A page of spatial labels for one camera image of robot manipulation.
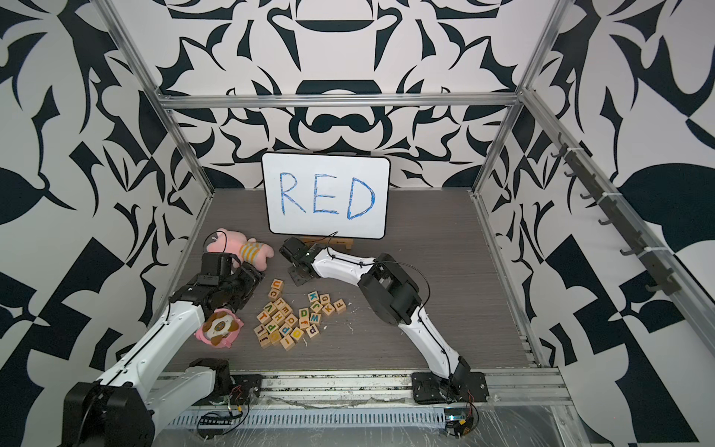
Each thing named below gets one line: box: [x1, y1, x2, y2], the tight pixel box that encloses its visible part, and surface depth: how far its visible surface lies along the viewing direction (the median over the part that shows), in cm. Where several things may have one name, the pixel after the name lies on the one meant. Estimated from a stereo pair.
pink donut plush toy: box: [193, 308, 244, 349], surface depth 80 cm
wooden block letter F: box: [333, 298, 347, 314], surface depth 89 cm
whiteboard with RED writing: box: [261, 152, 392, 240], surface depth 95 cm
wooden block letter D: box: [298, 307, 311, 327], surface depth 86 cm
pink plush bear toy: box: [206, 227, 275, 272], surface depth 96 cm
